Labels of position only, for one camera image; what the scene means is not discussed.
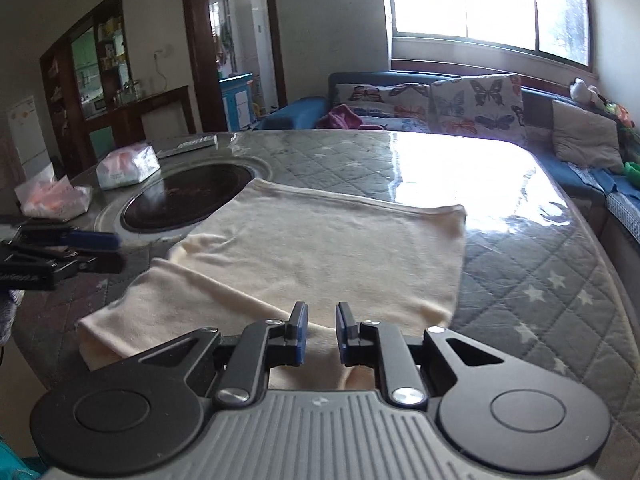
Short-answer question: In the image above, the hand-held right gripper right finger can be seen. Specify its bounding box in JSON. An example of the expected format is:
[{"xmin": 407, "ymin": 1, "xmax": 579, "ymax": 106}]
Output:
[{"xmin": 336, "ymin": 302, "xmax": 505, "ymax": 407}]

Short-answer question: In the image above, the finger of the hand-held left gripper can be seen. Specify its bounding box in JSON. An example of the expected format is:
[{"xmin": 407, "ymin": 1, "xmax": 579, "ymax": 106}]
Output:
[
  {"xmin": 15, "ymin": 227, "xmax": 122, "ymax": 251},
  {"xmin": 30, "ymin": 252, "xmax": 125, "ymax": 273}
]

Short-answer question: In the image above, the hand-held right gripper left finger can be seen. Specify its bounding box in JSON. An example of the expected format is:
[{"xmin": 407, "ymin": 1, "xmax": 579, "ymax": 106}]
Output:
[{"xmin": 126, "ymin": 302, "xmax": 307, "ymax": 408}]

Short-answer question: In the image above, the cream garment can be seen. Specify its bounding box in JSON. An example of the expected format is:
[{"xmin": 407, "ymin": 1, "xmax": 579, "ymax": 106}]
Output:
[{"xmin": 77, "ymin": 177, "xmax": 468, "ymax": 391}]

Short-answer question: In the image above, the person's left forearm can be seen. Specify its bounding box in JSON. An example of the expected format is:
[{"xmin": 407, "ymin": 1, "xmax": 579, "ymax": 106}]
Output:
[{"xmin": 0, "ymin": 287, "xmax": 25, "ymax": 348}]

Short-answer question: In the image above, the clear plastic bag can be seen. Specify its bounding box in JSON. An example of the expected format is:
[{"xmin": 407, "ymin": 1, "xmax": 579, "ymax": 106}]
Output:
[{"xmin": 15, "ymin": 165, "xmax": 93, "ymax": 218}]

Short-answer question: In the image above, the white tissue packet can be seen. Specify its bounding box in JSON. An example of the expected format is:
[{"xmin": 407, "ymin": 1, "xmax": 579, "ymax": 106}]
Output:
[{"xmin": 96, "ymin": 144, "xmax": 161, "ymax": 190}]

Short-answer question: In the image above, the round black induction cooktop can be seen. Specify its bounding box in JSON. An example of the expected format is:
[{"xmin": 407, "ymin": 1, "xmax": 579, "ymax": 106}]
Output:
[{"xmin": 95, "ymin": 157, "xmax": 273, "ymax": 235}]

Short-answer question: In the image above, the white refrigerator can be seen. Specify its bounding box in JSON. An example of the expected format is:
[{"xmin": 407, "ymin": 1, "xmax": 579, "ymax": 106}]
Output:
[{"xmin": 0, "ymin": 95, "xmax": 53, "ymax": 181}]

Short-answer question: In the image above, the grey remote control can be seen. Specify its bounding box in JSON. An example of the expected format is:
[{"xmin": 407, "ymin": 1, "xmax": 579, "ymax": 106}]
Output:
[{"xmin": 157, "ymin": 135, "xmax": 218, "ymax": 158}]

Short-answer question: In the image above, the dark wood sideboard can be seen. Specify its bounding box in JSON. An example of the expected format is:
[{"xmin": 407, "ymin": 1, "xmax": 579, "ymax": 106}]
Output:
[{"xmin": 85, "ymin": 85, "xmax": 196, "ymax": 161}]

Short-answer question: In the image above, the wooden display cabinet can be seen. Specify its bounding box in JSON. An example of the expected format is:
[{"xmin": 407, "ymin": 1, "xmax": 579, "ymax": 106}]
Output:
[{"xmin": 40, "ymin": 0, "xmax": 136, "ymax": 176}]

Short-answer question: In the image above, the teal cloth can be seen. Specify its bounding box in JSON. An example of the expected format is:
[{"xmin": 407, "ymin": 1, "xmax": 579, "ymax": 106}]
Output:
[{"xmin": 0, "ymin": 437, "xmax": 46, "ymax": 480}]

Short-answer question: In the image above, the blue cabinet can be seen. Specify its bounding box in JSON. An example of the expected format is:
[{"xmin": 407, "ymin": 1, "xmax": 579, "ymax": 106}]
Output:
[{"xmin": 219, "ymin": 72, "xmax": 255, "ymax": 131}]

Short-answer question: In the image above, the pink cloth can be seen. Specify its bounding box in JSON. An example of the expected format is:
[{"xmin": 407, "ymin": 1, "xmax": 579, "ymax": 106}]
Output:
[{"xmin": 316, "ymin": 104, "xmax": 366, "ymax": 131}]

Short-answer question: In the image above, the blue corner sofa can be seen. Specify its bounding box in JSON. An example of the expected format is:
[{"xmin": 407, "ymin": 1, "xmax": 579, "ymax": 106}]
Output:
[{"xmin": 252, "ymin": 71, "xmax": 640, "ymax": 246}]

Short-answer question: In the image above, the small butterfly print pillow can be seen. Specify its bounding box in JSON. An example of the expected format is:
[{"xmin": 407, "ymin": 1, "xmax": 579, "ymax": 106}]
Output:
[{"xmin": 332, "ymin": 82, "xmax": 433, "ymax": 133}]

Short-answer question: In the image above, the large butterfly print pillow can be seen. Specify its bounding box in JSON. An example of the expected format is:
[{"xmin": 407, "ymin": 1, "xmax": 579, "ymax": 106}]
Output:
[{"xmin": 429, "ymin": 74, "xmax": 527, "ymax": 142}]

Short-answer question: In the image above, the blue patterned sofa cover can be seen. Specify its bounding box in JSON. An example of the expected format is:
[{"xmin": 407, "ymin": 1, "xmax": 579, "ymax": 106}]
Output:
[{"xmin": 575, "ymin": 165, "xmax": 640, "ymax": 241}]

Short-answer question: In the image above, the grey pillow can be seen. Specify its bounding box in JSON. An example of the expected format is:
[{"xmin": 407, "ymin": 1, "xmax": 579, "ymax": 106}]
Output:
[{"xmin": 551, "ymin": 99, "xmax": 625, "ymax": 171}]

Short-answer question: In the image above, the panda plush toy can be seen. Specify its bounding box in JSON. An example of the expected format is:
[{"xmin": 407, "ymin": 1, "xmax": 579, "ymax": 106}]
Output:
[{"xmin": 570, "ymin": 77, "xmax": 606, "ymax": 108}]

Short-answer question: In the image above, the window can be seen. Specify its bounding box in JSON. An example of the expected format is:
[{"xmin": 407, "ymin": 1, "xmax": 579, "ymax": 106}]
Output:
[{"xmin": 380, "ymin": 0, "xmax": 598, "ymax": 68}]

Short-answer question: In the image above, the pink orange plush toy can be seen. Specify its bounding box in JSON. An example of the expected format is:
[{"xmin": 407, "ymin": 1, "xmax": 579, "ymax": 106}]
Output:
[{"xmin": 602, "ymin": 100, "xmax": 636, "ymax": 128}]

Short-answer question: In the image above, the dark wood door frame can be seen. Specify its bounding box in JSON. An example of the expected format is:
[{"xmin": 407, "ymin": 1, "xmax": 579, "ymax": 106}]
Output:
[{"xmin": 180, "ymin": 0, "xmax": 288, "ymax": 136}]

